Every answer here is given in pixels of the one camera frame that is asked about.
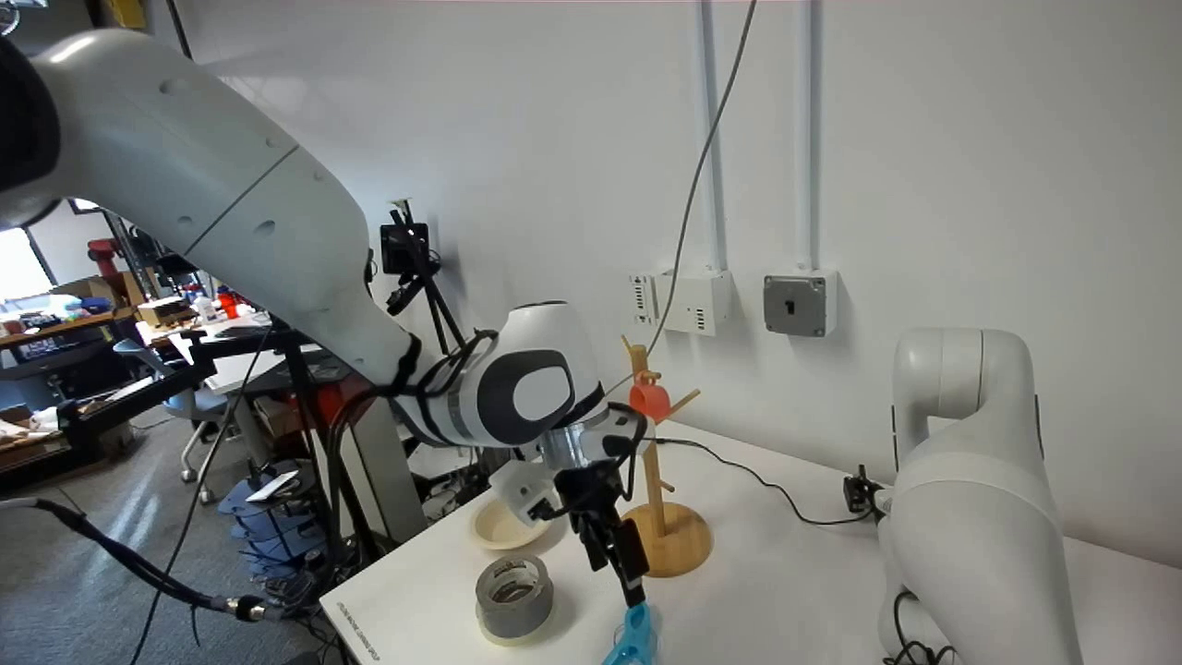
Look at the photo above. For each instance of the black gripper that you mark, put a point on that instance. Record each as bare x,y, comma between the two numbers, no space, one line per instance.
592,499

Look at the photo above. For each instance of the blue scoop object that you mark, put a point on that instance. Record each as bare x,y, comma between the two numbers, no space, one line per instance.
631,640

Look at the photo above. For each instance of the orange scoop object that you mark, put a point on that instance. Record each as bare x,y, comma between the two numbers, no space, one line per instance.
651,399

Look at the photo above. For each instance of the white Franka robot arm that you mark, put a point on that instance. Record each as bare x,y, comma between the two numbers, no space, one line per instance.
187,159

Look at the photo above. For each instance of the wooden peg hanger stand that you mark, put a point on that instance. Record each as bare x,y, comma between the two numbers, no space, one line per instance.
673,542

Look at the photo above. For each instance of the grey tape roll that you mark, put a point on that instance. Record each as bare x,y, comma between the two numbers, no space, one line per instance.
509,613

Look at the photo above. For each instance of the cream shallow bowl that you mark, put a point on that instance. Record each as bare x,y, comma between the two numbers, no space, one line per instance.
499,532

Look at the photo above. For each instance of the white stool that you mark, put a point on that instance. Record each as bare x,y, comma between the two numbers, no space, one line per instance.
446,480

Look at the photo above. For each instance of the red white machine cabinet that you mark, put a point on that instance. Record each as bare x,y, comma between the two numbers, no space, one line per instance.
375,484

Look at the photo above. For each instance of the black plug block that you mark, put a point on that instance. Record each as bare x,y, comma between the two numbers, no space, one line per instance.
861,493

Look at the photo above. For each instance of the black tripod stand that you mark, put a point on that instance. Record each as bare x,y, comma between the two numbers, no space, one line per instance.
316,426

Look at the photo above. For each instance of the blue crate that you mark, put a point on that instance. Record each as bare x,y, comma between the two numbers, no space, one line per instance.
279,521

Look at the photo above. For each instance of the white elbow-shaped machine column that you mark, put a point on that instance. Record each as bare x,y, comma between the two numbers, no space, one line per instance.
971,531

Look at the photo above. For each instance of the cluttered dark workbench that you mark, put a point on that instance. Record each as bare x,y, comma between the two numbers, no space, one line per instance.
113,399

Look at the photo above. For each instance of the bright window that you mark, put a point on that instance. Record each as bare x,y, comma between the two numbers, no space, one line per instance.
16,262

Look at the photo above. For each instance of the white wall socket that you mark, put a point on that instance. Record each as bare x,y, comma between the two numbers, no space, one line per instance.
651,298

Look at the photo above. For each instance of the white wall box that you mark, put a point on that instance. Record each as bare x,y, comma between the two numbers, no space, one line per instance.
704,306

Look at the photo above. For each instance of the grey wall junction box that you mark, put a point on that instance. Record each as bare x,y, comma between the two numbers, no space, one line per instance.
799,306

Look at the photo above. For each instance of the black camera on stand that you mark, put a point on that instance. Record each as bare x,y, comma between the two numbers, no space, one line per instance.
406,244

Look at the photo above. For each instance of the white wall conduit pipe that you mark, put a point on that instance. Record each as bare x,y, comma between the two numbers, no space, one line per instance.
811,124
710,124

